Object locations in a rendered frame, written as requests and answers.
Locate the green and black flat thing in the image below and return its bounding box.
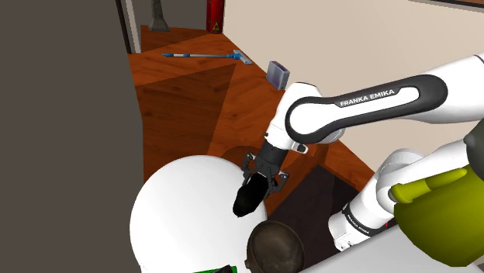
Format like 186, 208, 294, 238
192, 264, 238, 273

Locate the red fire extinguisher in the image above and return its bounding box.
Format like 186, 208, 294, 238
206, 0, 226, 35

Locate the olive green spray bottle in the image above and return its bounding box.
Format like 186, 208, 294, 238
388, 119, 484, 268

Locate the black oblong thing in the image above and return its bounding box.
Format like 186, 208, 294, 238
232, 173, 270, 219

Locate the dark brown bowl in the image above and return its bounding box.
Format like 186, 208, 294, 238
244, 220, 306, 273

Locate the grey flared stand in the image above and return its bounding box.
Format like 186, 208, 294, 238
147, 0, 171, 33

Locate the white round table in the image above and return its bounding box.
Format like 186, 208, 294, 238
129, 154, 268, 273

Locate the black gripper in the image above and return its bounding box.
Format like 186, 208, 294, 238
240, 141, 291, 201

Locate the grey lilac box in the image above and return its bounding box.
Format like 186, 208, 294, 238
265, 60, 292, 92

